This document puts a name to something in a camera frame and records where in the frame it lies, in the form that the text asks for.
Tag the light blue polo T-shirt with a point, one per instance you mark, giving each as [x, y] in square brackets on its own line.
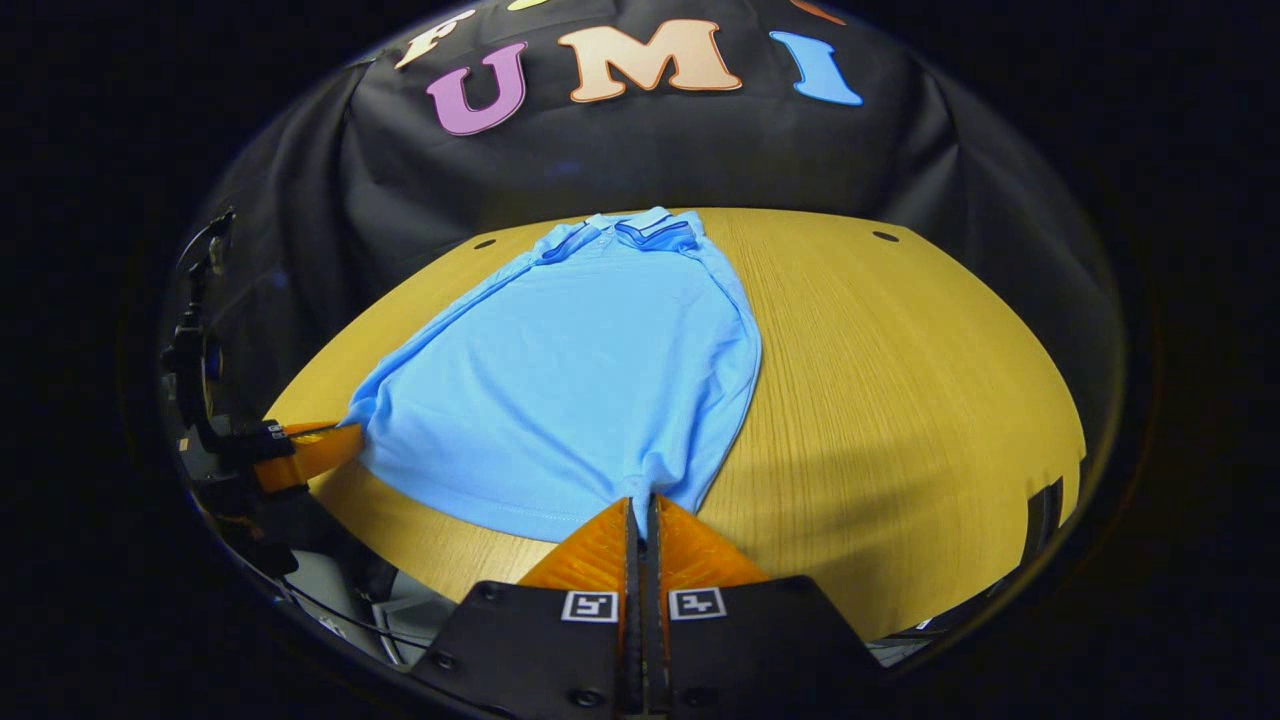
[580, 380]

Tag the black backdrop cloth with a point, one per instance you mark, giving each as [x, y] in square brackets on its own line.
[650, 150]

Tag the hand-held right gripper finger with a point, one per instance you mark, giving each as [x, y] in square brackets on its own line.
[632, 650]
[655, 650]

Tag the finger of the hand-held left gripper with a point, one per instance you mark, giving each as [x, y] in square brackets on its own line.
[315, 455]

